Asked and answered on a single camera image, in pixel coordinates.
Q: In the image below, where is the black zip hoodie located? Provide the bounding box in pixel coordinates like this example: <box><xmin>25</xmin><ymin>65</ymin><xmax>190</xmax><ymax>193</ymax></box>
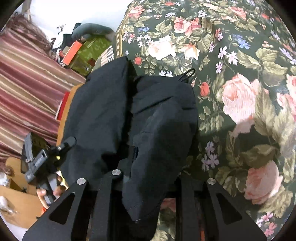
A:
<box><xmin>59</xmin><ymin>56</ymin><xmax>200</xmax><ymax>241</ymax></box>

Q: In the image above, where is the person left hand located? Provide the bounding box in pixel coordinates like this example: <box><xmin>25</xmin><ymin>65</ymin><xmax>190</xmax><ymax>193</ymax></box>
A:
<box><xmin>36</xmin><ymin>174</ymin><xmax>68</xmax><ymax>209</ymax></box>

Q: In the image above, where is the brown cardboard box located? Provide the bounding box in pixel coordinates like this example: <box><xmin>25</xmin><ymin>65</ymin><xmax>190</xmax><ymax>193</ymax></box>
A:
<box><xmin>1</xmin><ymin>157</ymin><xmax>43</xmax><ymax>229</ymax></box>

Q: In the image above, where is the striped red curtain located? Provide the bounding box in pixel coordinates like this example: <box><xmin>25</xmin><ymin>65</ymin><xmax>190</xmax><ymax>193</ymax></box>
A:
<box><xmin>1</xmin><ymin>14</ymin><xmax>85</xmax><ymax>162</ymax></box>

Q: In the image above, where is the green patterned box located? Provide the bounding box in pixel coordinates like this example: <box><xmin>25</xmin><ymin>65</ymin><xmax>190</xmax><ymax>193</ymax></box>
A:
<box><xmin>68</xmin><ymin>37</ymin><xmax>111</xmax><ymax>76</ymax></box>

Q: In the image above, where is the orange box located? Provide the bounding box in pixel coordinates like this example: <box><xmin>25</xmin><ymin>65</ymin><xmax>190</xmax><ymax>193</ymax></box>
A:
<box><xmin>62</xmin><ymin>41</ymin><xmax>82</xmax><ymax>65</ymax></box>

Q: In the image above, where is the grey cloth bundle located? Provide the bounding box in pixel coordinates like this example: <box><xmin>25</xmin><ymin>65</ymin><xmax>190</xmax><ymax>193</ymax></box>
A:
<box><xmin>71</xmin><ymin>23</ymin><xmax>115</xmax><ymax>41</ymax></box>

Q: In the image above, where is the floral green bedspread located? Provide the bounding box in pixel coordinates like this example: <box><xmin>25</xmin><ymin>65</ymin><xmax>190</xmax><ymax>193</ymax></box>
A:
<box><xmin>114</xmin><ymin>1</ymin><xmax>295</xmax><ymax>240</ymax></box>

